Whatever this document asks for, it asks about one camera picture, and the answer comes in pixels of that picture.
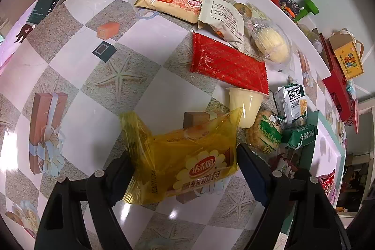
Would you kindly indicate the clear plastic bottle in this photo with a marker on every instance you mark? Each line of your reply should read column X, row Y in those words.
column 315, row 40

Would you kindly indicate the yellow gift box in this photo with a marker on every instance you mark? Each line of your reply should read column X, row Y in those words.
column 348, row 59

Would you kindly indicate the red and green snack packet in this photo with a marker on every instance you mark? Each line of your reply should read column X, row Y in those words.
column 285, row 165

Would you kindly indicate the yellow bread packet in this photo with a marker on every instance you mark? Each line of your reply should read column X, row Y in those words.
column 190, row 162

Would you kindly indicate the dark green snack packet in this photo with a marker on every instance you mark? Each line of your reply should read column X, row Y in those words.
column 298, row 137

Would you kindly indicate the clear-wrapped yellow cake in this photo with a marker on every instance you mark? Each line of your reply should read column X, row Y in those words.
column 271, row 42

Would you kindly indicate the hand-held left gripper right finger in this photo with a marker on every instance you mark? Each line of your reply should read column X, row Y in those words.
column 252, row 173

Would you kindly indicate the green round cracker packet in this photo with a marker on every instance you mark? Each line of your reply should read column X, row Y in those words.
column 263, row 132

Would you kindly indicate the green dumbbell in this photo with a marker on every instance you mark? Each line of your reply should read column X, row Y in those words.
column 310, row 5

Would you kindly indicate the white snack packet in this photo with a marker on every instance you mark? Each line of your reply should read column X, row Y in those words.
column 225, row 15

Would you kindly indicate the red patterned snack bag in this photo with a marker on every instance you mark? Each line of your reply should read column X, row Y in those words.
column 326, row 182

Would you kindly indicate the green-rimmed box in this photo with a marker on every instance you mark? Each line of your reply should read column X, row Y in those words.
column 311, row 159

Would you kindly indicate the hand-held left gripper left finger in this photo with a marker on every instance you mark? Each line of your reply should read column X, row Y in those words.
column 120, row 179

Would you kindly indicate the heap of colourful toys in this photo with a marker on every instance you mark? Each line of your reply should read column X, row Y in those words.
column 287, row 5

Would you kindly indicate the yellow pudding cup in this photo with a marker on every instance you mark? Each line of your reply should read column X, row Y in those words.
column 244, row 106

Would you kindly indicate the flat red box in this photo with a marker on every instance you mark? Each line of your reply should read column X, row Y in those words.
column 337, row 86

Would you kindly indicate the green and white small packet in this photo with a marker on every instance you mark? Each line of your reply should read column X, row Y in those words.
column 293, row 103

